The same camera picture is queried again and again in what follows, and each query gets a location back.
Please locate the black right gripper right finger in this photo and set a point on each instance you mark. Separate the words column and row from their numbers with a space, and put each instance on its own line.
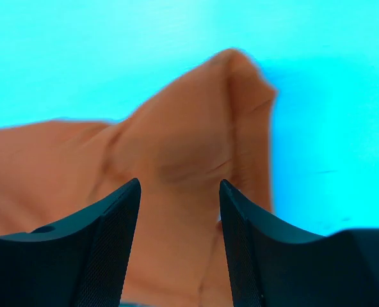
column 273, row 263

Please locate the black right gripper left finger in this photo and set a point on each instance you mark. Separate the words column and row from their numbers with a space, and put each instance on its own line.
column 80, row 260

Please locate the orange t shirt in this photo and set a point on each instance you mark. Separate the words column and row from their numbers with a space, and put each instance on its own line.
column 212, row 123

